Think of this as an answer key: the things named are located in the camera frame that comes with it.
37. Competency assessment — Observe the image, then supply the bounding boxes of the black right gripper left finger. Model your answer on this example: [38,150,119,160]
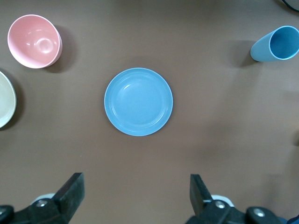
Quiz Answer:
[0,172,85,224]

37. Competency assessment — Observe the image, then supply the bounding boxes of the beige plate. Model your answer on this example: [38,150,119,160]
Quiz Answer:
[0,70,17,129]

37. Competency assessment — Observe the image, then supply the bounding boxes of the blue cup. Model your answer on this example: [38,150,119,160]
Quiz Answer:
[250,25,299,63]

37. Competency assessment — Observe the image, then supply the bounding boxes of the brown table cover cloth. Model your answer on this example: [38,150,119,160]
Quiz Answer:
[0,0,299,224]

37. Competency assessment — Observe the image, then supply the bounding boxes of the blue plate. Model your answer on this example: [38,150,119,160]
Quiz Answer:
[104,67,174,137]

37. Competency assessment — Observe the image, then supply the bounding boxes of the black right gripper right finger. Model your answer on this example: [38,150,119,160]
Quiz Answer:
[185,174,283,224]

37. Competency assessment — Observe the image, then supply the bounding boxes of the pink bowl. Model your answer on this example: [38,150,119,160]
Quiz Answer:
[7,14,63,69]

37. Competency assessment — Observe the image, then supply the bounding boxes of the black cable on cloth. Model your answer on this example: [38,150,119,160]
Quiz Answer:
[279,0,299,12]

